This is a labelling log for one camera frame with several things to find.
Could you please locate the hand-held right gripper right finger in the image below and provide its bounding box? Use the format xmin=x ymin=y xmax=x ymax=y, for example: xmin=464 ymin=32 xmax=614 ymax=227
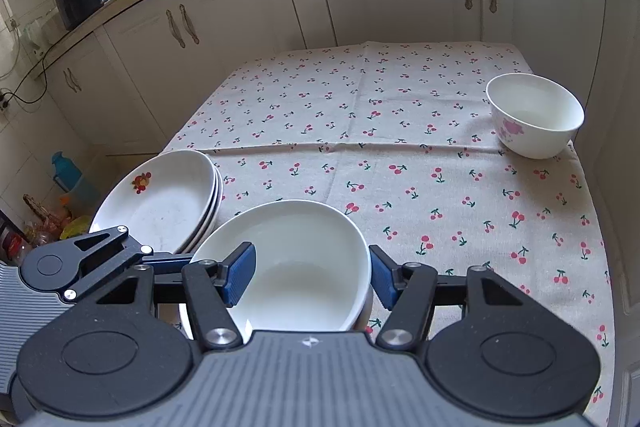
xmin=368 ymin=245 xmax=540 ymax=353

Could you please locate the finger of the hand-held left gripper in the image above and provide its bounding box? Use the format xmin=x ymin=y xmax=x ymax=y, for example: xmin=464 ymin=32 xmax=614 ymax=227
xmin=62 ymin=225 xmax=202 ymax=304

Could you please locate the thin wall cable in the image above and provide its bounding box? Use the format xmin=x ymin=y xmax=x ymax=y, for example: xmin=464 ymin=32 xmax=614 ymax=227
xmin=0 ymin=22 xmax=51 ymax=105

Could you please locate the teal thermos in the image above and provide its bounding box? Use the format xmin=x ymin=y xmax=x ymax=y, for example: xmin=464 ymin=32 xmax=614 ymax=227
xmin=51 ymin=151 xmax=101 ymax=208

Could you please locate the yellow plastic bag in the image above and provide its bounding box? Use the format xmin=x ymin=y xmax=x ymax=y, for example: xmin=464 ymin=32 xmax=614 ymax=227
xmin=60 ymin=217 xmax=93 ymax=240

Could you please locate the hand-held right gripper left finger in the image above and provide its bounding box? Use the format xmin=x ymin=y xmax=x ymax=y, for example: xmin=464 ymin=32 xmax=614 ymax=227
xmin=92 ymin=241 xmax=257 ymax=353

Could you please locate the cherry print tablecloth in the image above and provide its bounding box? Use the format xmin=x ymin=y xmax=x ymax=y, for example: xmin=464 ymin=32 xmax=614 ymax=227
xmin=159 ymin=41 xmax=613 ymax=423

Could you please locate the wicker basket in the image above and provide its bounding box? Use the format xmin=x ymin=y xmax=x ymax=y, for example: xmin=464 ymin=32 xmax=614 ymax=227
xmin=22 ymin=194 xmax=66 ymax=248

